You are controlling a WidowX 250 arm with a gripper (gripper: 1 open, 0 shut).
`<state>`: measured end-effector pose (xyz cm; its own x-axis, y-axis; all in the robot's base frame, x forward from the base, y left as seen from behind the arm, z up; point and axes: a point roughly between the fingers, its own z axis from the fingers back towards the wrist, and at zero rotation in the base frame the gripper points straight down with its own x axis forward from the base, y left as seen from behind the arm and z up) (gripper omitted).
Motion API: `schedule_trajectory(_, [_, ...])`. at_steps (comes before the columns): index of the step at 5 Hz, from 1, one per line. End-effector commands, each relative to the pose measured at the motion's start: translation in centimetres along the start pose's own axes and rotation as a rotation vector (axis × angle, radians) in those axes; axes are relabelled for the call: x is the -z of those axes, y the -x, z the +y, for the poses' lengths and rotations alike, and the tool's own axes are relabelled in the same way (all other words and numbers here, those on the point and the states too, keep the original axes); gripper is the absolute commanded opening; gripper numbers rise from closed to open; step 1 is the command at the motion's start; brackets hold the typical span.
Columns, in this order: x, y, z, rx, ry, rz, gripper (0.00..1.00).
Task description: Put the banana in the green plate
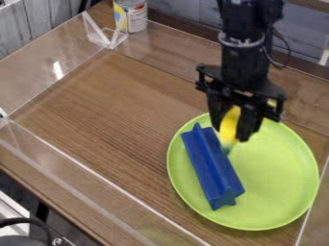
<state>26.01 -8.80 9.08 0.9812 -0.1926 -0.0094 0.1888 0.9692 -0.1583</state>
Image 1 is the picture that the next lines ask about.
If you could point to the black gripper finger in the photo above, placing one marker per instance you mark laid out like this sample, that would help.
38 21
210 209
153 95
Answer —
219 105
250 120

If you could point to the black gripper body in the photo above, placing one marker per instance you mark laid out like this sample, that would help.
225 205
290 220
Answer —
241 78

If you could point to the yellow toy banana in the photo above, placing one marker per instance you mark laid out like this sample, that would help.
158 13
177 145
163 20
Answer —
227 130

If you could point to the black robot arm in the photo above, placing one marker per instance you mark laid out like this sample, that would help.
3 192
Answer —
248 22

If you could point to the green round plate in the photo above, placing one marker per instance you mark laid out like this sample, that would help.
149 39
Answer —
278 172

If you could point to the blue plastic block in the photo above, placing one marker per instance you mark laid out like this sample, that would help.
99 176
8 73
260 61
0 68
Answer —
215 172

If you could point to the white labelled canister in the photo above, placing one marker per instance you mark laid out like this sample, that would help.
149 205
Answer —
131 15

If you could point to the clear acrylic corner bracket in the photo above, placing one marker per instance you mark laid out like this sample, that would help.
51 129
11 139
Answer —
106 37

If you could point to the clear acrylic front wall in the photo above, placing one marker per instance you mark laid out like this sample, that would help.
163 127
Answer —
114 216

